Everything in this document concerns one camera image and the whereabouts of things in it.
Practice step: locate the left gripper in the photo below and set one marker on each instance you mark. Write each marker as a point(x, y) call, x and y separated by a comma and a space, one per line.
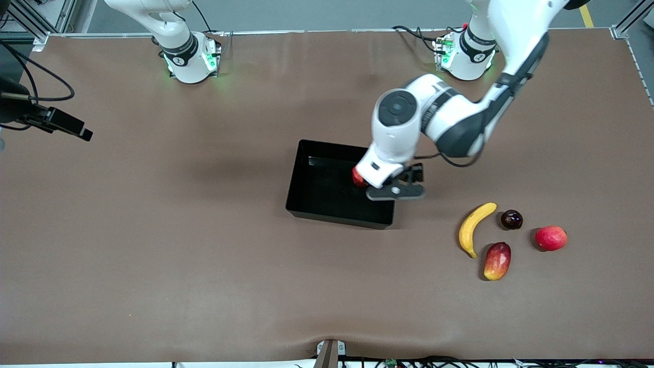
point(417, 173)

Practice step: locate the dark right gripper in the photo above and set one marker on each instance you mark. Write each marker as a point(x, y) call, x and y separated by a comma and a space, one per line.
point(31, 115)

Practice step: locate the red apple with yellow patch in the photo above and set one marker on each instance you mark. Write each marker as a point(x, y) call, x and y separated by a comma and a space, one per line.
point(357, 178)

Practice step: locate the yellow banana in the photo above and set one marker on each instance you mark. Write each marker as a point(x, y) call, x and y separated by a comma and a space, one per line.
point(467, 230)

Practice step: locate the black plastic box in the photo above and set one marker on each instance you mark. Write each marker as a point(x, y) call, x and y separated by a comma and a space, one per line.
point(327, 194)

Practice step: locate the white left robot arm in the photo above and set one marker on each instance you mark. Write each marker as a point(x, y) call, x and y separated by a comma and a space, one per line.
point(449, 117)

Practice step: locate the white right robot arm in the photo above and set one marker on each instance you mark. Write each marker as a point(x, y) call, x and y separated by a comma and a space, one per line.
point(189, 66)

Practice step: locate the plain red apple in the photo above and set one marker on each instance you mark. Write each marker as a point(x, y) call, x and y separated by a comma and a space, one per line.
point(551, 238)

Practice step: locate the dark purple plum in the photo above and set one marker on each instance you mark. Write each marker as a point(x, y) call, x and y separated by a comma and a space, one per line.
point(511, 220)

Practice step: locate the red yellow mango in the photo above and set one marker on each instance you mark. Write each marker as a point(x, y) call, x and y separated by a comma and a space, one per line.
point(497, 261)

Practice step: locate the small green circuit board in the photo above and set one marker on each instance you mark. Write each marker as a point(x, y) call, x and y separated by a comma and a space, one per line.
point(391, 363)

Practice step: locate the large table cover mat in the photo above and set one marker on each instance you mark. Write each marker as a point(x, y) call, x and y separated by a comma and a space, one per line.
point(204, 281)

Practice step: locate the aluminium frame profile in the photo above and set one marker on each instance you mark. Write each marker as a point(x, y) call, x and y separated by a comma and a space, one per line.
point(25, 18)
point(631, 18)

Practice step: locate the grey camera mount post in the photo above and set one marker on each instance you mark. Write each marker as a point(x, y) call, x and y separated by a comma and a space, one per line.
point(329, 355)

